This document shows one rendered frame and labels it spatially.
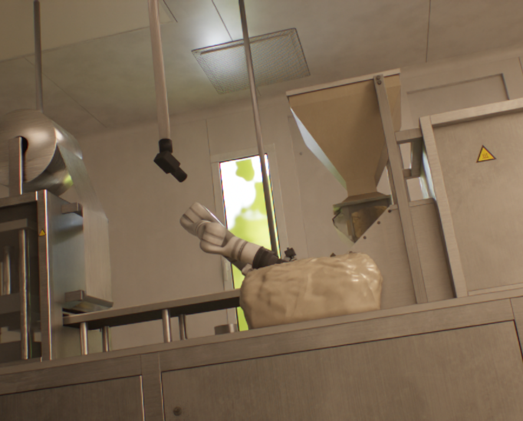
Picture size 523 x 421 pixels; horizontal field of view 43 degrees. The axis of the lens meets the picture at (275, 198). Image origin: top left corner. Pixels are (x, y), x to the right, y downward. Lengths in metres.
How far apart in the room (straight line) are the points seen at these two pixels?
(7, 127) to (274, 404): 1.37
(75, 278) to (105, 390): 0.56
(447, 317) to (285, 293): 0.42
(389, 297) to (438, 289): 0.14
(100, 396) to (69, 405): 0.09
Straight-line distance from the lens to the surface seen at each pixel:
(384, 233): 1.95
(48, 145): 2.38
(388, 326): 1.66
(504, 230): 1.91
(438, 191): 1.89
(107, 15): 3.79
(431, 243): 1.95
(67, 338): 2.18
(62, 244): 2.23
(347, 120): 2.04
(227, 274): 4.55
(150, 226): 4.80
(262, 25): 3.98
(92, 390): 1.84
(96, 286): 2.25
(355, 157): 2.05
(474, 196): 1.92
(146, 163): 4.95
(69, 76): 4.39
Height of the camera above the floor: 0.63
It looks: 17 degrees up
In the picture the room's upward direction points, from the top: 8 degrees counter-clockwise
